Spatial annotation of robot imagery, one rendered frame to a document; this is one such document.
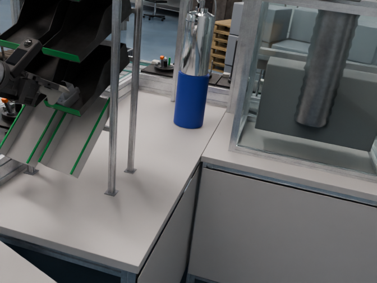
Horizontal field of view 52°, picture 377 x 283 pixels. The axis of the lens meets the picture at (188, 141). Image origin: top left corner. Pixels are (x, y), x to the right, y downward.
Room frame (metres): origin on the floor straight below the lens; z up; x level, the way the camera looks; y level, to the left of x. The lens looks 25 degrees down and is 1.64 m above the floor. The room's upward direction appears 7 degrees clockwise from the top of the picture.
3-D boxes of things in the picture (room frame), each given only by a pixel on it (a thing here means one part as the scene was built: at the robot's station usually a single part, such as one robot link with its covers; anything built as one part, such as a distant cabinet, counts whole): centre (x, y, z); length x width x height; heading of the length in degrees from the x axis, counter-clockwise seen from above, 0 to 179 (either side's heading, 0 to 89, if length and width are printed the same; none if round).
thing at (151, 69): (2.47, 0.21, 1.01); 0.24 x 0.24 x 0.13; 78
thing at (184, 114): (1.88, 0.01, 1.00); 0.16 x 0.16 x 0.27
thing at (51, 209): (1.66, 0.68, 0.85); 1.50 x 1.41 x 0.03; 78
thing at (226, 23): (6.42, -0.74, 0.38); 1.08 x 0.74 x 0.76; 59
